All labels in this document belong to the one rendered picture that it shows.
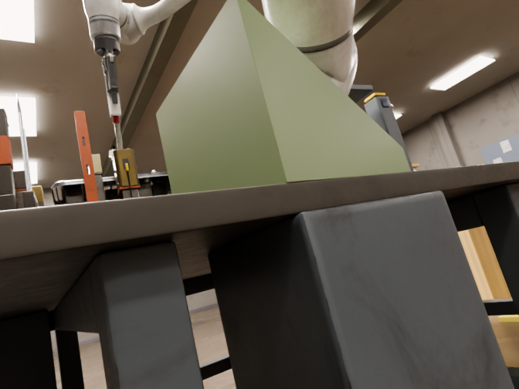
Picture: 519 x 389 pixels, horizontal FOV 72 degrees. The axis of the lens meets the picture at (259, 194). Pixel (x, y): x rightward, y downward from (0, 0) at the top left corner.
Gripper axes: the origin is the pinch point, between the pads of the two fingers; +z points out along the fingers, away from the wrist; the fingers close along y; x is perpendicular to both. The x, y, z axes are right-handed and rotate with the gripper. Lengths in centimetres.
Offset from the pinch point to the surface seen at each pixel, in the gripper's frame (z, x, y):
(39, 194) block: 24.4, 24.1, 20.9
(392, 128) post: 15, -95, -24
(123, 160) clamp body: 18.1, 0.3, -7.5
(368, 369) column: 53, -11, -90
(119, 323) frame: 42, 14, -83
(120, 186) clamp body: 25.9, 2.3, -9.2
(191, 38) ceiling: -182, -157, 347
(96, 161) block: 17.4, 7.2, -1.2
